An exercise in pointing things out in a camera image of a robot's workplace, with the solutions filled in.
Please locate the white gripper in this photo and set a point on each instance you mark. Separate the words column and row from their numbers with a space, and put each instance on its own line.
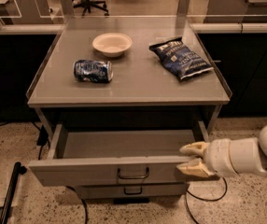
column 217, row 157

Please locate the grey top drawer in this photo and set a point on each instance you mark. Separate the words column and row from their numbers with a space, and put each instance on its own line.
column 113, row 158

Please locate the grey drawer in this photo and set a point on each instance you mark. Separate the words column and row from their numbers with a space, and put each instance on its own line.
column 130, row 191
column 113, row 158

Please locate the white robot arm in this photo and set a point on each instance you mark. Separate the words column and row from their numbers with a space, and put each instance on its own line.
column 248, row 155

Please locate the grey bottom drawer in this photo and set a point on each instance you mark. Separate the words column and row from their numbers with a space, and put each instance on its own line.
column 130, row 191

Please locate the grey drawer cabinet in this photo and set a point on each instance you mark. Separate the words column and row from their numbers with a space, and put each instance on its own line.
column 142, row 95

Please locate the blue chip bag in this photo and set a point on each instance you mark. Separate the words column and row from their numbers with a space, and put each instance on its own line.
column 178, row 59

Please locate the blue crushed soda can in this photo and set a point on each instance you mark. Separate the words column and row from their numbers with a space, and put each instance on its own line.
column 93, row 71

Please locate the black pole on floor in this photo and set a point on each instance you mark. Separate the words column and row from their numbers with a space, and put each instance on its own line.
column 18, row 170

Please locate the clear acrylic barrier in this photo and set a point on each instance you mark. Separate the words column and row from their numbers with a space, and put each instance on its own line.
column 197, row 8

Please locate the grey background desk left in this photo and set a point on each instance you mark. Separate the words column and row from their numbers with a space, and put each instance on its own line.
column 25, row 12

